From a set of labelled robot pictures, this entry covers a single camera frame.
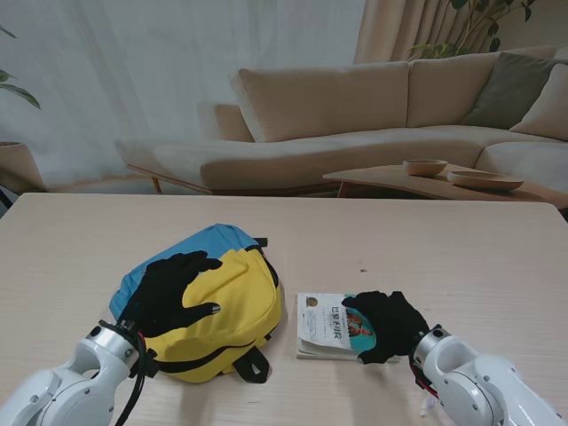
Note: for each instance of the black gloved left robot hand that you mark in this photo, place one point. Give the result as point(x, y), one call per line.
point(160, 293)

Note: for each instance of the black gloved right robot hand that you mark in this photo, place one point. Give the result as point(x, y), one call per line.
point(395, 324)

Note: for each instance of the white and teal cover book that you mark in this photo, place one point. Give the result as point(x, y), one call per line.
point(324, 328)

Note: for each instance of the yellow and blue school bag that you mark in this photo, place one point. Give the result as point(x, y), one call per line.
point(239, 310)

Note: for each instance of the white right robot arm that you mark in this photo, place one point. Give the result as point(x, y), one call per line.
point(479, 381)

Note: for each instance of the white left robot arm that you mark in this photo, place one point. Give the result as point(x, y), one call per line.
point(75, 381)

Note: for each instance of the wooden coffee table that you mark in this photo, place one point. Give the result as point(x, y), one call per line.
point(386, 179)

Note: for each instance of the small wooden bowl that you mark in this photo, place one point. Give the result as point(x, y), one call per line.
point(425, 168)

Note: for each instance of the wide shallow wooden bowl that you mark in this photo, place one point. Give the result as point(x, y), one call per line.
point(483, 182)

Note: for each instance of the black stand leg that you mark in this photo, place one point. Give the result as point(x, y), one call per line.
point(4, 197)

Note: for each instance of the beige sectional sofa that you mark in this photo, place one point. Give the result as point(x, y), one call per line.
point(310, 155)

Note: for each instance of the beige plant pot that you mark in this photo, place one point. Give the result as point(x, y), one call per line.
point(18, 168)

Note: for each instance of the sheer white curtain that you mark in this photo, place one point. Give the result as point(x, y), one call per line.
point(133, 66)

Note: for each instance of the green plant with long leaves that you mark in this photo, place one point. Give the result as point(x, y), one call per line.
point(22, 94)

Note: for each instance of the grey sofa cushion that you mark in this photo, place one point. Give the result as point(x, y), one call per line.
point(506, 93)

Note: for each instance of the beige sofa cushion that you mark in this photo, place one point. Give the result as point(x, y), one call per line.
point(550, 111)

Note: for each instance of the tall green leafy plant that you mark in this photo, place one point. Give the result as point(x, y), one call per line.
point(437, 49)

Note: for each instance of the beige pleated curtain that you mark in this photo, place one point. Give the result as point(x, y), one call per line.
point(390, 31)

